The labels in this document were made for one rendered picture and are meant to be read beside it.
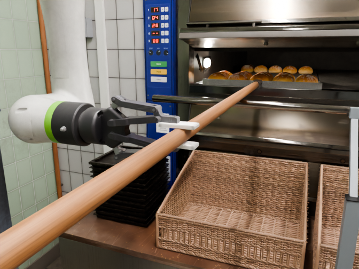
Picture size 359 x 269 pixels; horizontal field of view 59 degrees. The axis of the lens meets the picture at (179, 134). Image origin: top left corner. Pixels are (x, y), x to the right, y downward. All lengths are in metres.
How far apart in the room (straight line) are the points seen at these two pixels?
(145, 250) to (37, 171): 0.99
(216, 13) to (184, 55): 0.24
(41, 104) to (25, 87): 1.25
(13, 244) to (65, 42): 0.60
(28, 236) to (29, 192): 1.80
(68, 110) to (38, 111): 0.07
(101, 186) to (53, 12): 0.54
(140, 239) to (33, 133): 0.81
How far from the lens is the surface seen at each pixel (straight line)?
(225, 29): 1.41
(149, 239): 1.41
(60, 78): 0.83
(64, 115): 0.68
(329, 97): 1.53
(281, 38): 1.38
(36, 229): 0.30
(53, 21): 0.83
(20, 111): 0.75
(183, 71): 1.62
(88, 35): 1.84
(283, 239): 1.20
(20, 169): 2.01
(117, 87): 1.81
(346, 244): 1.07
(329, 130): 1.55
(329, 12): 1.51
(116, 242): 1.42
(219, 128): 1.59
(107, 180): 0.37
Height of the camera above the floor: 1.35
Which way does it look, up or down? 15 degrees down
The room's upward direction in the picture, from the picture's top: straight up
